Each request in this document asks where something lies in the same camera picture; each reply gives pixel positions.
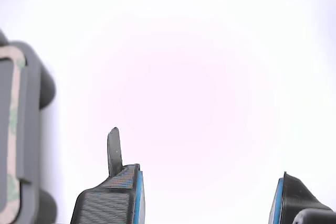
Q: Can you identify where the gray plastic box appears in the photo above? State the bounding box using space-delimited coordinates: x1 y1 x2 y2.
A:
0 28 58 224

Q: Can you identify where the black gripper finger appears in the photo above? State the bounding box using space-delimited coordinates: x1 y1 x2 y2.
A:
69 126 146 224
268 171 333 224

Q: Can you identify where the black frame with taped face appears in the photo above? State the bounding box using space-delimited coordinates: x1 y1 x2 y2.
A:
0 45 27 219

